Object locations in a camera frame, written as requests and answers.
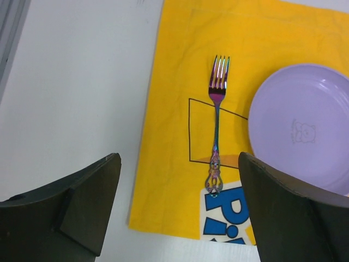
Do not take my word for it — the yellow printed cloth placemat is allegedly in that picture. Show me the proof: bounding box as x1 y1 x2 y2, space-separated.
129 1 348 245

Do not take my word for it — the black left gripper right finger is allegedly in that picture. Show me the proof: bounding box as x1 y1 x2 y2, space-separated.
238 152 348 261

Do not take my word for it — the purple metal fork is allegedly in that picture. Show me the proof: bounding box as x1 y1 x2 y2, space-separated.
205 55 230 198

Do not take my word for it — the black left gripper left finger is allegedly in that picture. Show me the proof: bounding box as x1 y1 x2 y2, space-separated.
1 153 122 261

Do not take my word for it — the aluminium frame post left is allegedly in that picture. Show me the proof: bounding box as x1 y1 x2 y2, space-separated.
1 0 31 99

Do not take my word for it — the lilac plastic plate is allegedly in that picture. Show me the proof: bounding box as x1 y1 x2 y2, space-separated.
248 64 348 195

